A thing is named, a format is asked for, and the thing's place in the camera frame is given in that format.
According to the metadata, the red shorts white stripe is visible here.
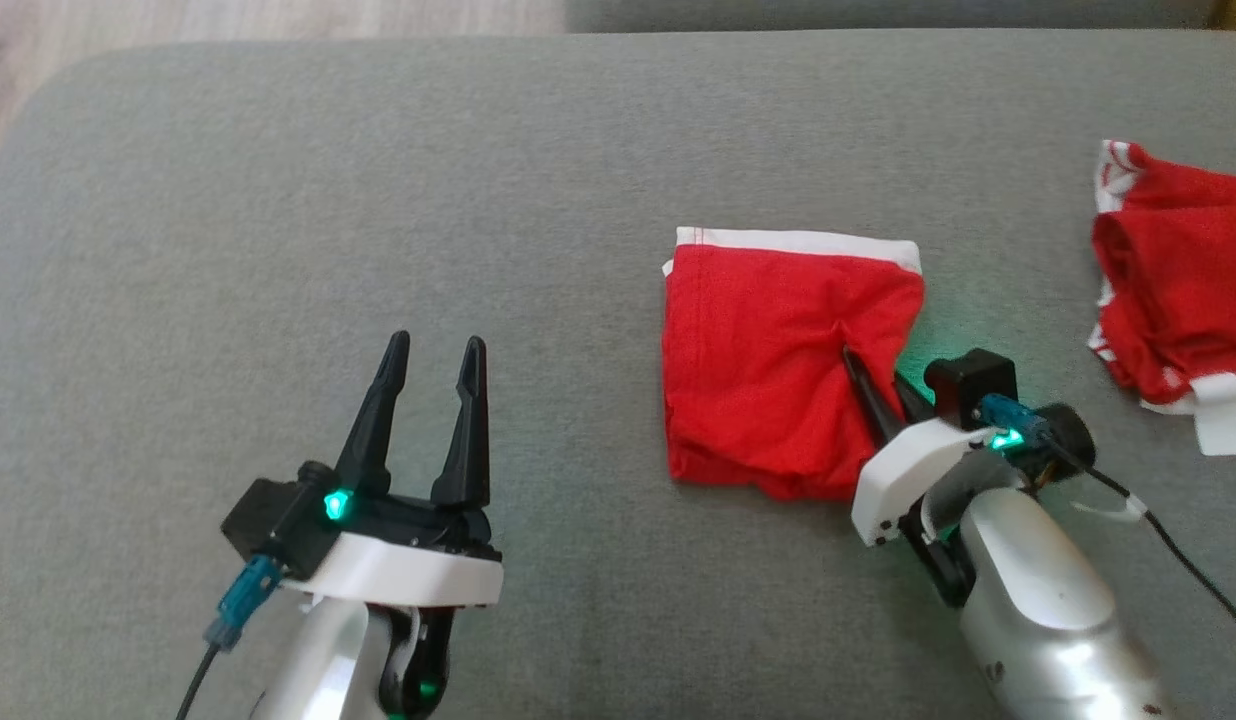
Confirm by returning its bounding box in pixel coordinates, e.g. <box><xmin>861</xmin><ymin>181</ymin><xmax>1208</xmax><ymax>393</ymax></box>
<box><xmin>662</xmin><ymin>227</ymin><xmax>927</xmax><ymax>502</ymax></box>

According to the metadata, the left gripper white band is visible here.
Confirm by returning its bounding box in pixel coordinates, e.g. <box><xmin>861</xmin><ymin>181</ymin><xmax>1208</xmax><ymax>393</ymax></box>
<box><xmin>296</xmin><ymin>330</ymin><xmax>505</xmax><ymax>609</ymax></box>

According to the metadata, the red white jersey shirt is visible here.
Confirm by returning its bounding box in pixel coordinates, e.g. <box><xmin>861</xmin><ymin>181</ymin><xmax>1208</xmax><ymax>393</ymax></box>
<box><xmin>1086</xmin><ymin>140</ymin><xmax>1236</xmax><ymax>457</ymax></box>

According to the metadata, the grey sofa back cushion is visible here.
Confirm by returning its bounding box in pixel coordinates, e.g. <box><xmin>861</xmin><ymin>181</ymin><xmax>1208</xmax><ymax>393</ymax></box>
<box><xmin>563</xmin><ymin>0</ymin><xmax>1219</xmax><ymax>34</ymax></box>

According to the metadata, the grey sofa seat cushion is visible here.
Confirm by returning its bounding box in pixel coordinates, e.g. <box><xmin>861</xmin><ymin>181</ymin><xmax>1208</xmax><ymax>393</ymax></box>
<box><xmin>0</xmin><ymin>28</ymin><xmax>1236</xmax><ymax>720</ymax></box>

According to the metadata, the left black cable teal plug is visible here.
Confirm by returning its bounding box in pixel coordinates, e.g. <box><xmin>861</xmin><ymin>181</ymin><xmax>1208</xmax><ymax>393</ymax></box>
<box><xmin>173</xmin><ymin>555</ymin><xmax>285</xmax><ymax>720</ymax></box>

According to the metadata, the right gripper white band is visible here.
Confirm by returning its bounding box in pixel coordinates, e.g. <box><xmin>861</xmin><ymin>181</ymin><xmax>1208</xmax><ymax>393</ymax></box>
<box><xmin>840</xmin><ymin>346</ymin><xmax>1001</xmax><ymax>549</ymax></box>

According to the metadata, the black cable teal plug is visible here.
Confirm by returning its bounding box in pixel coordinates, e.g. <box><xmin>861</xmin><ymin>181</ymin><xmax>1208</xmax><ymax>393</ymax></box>
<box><xmin>173</xmin><ymin>555</ymin><xmax>285</xmax><ymax>720</ymax></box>
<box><xmin>976</xmin><ymin>393</ymin><xmax>1236</xmax><ymax>651</ymax></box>

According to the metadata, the right black cable teal plug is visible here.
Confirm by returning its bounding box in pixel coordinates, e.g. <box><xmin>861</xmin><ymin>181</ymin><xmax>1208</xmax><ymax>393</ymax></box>
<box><xmin>976</xmin><ymin>393</ymin><xmax>1236</xmax><ymax>651</ymax></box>

